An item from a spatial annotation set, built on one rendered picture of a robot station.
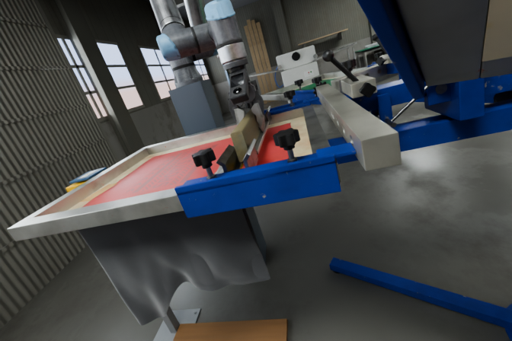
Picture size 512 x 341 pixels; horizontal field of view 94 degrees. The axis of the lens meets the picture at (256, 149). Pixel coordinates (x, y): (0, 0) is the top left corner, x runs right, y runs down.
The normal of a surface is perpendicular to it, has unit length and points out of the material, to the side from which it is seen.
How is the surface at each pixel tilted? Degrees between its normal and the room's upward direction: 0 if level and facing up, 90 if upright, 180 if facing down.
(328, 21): 90
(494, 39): 148
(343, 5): 90
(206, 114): 90
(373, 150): 90
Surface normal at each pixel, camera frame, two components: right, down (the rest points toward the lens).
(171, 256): 0.06, 0.44
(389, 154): -0.14, 0.35
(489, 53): -0.07, 0.99
